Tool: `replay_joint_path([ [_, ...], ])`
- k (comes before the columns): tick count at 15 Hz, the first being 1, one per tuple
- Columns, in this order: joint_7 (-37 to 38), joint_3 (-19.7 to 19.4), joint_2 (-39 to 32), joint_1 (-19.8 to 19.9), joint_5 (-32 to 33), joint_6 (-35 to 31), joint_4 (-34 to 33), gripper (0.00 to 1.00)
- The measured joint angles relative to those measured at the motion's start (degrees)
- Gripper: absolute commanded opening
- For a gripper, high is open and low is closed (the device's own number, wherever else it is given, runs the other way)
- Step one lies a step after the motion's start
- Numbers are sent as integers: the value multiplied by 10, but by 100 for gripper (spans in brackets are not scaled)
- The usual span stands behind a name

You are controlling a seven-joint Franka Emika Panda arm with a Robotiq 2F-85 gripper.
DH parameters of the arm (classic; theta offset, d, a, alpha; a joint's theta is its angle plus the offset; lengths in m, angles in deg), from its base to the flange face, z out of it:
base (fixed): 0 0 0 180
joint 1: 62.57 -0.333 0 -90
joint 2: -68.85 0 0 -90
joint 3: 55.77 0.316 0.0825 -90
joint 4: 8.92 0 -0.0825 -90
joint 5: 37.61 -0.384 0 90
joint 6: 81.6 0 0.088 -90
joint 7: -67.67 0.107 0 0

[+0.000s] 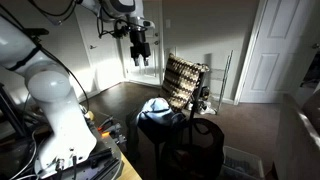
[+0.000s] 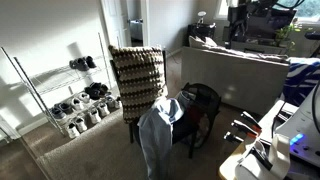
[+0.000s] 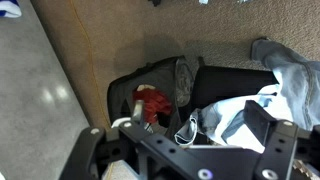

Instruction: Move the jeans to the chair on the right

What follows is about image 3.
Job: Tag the black mesh laundry hamper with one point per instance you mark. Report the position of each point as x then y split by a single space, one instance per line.
164 86

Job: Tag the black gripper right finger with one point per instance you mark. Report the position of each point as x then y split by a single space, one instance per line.
284 142

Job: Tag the red cloth in hamper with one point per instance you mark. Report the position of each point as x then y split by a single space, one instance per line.
157 106

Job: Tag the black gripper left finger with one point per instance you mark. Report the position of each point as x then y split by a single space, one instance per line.
150 156

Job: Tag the blue white striped blanket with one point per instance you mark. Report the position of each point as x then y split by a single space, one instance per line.
10 9

